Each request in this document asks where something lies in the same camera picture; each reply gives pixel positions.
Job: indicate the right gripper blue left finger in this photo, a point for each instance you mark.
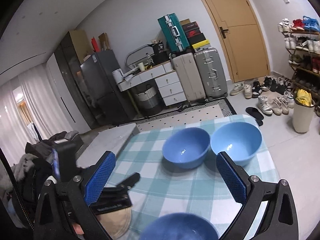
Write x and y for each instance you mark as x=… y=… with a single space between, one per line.
x=63 y=202

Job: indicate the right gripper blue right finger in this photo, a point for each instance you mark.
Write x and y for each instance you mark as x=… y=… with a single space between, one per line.
x=279 y=220

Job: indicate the dark blue bowl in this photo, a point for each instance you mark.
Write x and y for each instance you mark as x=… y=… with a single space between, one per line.
x=187 y=148
x=180 y=226

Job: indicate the light blue bowl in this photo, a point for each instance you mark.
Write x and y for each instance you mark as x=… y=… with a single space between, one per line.
x=240 y=140

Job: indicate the teal checkered tablecloth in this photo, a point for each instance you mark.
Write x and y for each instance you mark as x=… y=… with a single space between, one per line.
x=164 y=188

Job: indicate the grey side table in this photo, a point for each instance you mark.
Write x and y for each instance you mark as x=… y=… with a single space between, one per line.
x=113 y=140

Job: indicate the dark grey refrigerator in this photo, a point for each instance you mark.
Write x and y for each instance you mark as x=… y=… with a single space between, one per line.
x=116 y=106

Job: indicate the striped laundry basket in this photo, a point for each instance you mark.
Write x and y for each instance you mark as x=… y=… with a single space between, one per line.
x=148 y=101

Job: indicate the black slipper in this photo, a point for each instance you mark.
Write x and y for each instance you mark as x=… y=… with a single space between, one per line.
x=255 y=113

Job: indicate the white bin with yellow bag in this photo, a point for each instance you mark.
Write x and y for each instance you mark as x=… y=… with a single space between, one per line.
x=303 y=110

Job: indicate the patterned floor rug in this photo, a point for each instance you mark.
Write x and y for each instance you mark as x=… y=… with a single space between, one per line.
x=199 y=112

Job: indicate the white drawer desk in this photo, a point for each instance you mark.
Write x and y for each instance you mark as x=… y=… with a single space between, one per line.
x=166 y=79

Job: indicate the oval mirror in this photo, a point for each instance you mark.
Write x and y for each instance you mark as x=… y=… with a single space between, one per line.
x=138 y=55

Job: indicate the silver aluminium suitcase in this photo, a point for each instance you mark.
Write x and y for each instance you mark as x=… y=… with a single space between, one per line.
x=211 y=73

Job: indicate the beige suitcase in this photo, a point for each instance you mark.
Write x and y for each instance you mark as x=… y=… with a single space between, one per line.
x=189 y=76

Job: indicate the teal hard suitcase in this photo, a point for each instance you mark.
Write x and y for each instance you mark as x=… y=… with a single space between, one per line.
x=173 y=33

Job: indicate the stack of shoe boxes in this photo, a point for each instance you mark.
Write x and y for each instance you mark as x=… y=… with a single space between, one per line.
x=195 y=36

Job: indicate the wooden shoe rack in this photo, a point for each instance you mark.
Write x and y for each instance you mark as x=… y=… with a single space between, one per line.
x=301 y=37

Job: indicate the wooden door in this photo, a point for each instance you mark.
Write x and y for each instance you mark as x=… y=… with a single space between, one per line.
x=241 y=38

